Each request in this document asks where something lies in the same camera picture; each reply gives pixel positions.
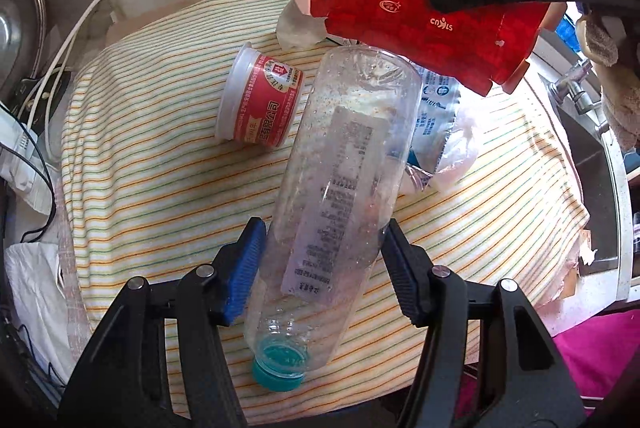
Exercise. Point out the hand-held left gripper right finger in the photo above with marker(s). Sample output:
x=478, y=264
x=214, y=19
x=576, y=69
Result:
x=406, y=280

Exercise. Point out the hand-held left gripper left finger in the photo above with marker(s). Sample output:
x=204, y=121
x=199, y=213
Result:
x=244, y=273

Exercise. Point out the clear plastic bottle teal cap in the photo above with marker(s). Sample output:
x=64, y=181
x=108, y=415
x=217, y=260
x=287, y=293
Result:
x=340, y=178

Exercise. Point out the beige cloth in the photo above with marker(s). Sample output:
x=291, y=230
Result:
x=612, y=83

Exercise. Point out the striped cloth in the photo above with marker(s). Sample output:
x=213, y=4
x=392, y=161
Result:
x=165, y=178

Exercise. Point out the metal faucet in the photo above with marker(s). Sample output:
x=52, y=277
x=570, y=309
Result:
x=575, y=91

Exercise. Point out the blue white plastic wrapper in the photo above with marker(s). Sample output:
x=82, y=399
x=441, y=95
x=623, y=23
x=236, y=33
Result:
x=435, y=123

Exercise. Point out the red label yogurt cup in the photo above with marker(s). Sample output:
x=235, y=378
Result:
x=262, y=101

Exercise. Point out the crumpled white tissue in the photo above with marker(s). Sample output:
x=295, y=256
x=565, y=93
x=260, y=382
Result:
x=300, y=26

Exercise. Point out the pink clothing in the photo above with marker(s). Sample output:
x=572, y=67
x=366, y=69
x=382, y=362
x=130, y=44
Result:
x=590, y=358

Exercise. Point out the white plastic bag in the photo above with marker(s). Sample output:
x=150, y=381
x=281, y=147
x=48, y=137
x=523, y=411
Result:
x=40, y=298

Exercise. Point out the metal sink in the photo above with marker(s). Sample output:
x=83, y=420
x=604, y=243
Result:
x=595, y=188

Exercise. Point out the white power strip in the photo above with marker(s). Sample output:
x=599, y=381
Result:
x=20, y=153

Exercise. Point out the metal pot lid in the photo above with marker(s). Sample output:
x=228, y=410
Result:
x=17, y=33

